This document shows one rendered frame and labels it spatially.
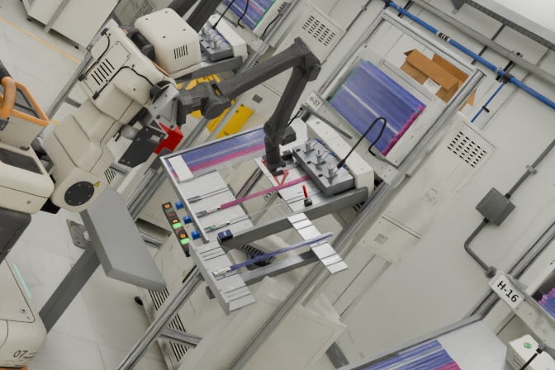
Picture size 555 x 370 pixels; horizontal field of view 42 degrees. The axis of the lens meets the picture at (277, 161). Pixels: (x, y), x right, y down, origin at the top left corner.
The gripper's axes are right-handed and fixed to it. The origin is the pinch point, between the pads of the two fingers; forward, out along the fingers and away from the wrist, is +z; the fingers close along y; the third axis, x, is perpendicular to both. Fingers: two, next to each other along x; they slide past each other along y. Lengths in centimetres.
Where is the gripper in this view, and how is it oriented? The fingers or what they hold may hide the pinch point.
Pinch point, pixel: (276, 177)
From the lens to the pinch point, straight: 288.8
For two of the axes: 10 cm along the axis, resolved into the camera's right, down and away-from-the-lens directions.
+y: -3.9, -5.1, 7.7
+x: -9.1, 3.1, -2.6
